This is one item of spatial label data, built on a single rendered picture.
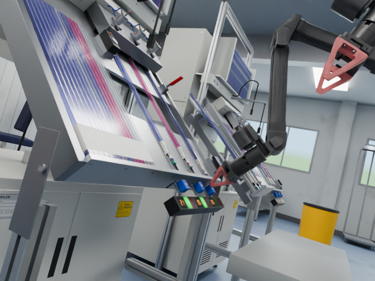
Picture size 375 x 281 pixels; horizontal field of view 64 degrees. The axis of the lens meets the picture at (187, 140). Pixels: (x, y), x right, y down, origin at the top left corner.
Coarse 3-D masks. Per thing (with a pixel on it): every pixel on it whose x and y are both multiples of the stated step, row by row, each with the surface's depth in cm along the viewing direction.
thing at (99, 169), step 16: (96, 160) 52; (112, 160) 56; (80, 176) 55; (96, 176) 58; (112, 176) 61; (128, 176) 65; (144, 176) 69; (160, 176) 75; (176, 176) 81; (192, 176) 88; (208, 176) 100
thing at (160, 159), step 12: (144, 120) 89; (144, 132) 83; (156, 144) 85; (168, 144) 93; (180, 144) 103; (192, 144) 115; (156, 156) 80; (168, 156) 85; (180, 156) 96; (192, 156) 106; (180, 168) 89; (192, 168) 96; (204, 168) 109
